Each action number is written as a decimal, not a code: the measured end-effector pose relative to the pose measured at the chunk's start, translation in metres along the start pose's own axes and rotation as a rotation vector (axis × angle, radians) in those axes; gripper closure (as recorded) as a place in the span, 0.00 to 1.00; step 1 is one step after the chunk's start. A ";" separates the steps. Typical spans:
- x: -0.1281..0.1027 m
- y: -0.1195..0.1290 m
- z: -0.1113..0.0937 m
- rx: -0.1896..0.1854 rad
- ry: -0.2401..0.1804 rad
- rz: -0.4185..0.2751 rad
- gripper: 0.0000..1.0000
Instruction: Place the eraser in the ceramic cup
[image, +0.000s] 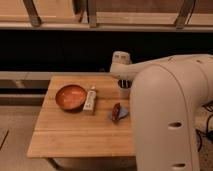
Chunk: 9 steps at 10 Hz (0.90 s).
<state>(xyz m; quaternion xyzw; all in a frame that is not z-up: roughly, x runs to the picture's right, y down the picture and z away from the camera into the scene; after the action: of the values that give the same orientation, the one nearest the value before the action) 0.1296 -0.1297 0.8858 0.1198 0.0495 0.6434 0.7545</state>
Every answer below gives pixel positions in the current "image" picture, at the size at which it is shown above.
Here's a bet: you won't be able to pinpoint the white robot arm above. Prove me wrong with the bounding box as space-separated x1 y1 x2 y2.
110 51 213 171

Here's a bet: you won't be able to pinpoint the orange ceramic bowl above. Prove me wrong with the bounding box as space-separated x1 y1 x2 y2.
55 84 87 110

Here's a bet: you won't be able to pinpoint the blue cloth piece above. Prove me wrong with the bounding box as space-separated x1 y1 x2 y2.
108 107 128 121

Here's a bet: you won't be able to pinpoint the white tube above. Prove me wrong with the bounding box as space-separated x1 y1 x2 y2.
83 86 96 112

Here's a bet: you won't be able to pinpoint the wooden table board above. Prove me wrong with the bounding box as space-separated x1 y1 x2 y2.
27 76 135 158

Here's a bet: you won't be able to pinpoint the metal frame leg middle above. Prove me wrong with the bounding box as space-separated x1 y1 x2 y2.
87 0 97 28

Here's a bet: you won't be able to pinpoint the metal frame leg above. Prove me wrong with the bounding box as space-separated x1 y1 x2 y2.
174 0 195 29
87 0 97 28
23 0 41 27

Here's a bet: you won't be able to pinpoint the metal frame leg right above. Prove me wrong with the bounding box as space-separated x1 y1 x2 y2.
174 0 195 29

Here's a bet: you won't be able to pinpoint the metal frame leg left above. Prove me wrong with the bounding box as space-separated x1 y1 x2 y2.
23 0 41 27

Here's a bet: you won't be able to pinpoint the black cables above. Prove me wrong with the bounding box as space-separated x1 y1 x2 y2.
195 102 213 153

